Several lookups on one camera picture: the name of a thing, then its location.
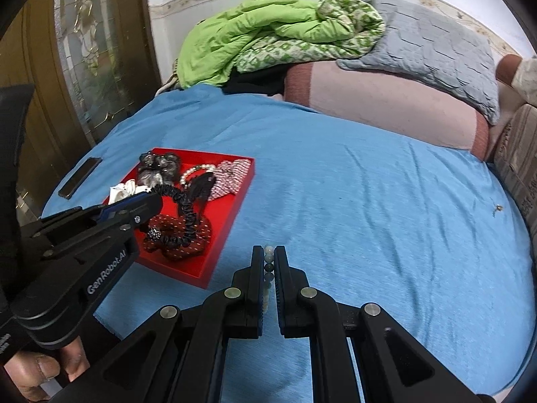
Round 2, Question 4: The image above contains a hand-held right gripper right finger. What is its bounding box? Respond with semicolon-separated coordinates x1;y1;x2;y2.
274;245;483;403

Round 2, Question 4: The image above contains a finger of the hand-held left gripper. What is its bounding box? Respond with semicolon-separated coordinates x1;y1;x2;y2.
39;203;124;240
44;194;163;261

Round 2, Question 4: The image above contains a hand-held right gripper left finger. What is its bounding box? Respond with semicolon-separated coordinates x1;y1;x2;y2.
54;244;266;403

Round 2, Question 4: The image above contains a green stone bead bracelet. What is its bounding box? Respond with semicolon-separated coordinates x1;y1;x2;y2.
262;243;276;315

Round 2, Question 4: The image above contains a white printed scrunchie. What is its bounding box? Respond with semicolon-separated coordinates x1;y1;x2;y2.
108;179;154;204

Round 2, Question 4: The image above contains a black scrunchie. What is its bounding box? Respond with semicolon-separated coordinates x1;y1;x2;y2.
149;182;199;249

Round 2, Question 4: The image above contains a red tray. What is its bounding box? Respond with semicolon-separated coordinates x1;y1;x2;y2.
103;148;256;290

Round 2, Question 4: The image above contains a pearl bead bracelet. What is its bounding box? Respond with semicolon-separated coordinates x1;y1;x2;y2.
180;163;219;187

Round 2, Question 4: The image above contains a red white-dotted scrunchie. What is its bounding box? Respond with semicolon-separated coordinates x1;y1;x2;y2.
141;213;214;262

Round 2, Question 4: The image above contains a person's left hand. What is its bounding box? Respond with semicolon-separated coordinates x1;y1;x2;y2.
4;338;91;401

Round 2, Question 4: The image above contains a black phone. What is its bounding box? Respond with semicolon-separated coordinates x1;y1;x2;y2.
58;156;103;200

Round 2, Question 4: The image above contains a dark grey flower scrunchie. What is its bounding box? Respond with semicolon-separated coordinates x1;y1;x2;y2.
138;151;182;187

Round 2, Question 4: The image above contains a pink white striped scrunchie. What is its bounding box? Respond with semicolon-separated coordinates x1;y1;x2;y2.
207;159;251;201

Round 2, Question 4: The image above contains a blue bed sheet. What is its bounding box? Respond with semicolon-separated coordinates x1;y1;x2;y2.
40;84;537;403

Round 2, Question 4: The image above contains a wooden door with glass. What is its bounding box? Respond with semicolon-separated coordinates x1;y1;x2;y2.
0;0;162;219

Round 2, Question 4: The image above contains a black cloth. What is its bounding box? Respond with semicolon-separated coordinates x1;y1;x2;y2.
222;69;288;97

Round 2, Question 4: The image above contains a green quilted blanket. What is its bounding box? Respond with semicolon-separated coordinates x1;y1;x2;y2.
177;0;332;89

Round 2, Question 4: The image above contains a pink pillow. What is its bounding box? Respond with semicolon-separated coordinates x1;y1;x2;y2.
283;61;491;162

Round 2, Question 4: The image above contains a green white patterned blanket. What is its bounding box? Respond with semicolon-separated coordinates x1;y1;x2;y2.
235;0;387;74

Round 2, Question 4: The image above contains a grey quilted pillow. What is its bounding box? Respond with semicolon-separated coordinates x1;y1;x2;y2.
336;0;502;126

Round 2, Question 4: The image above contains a brown cushion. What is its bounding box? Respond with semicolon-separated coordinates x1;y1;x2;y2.
495;54;525;89

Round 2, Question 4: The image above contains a beige woven strap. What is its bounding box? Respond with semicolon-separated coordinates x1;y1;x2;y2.
155;73;182;95

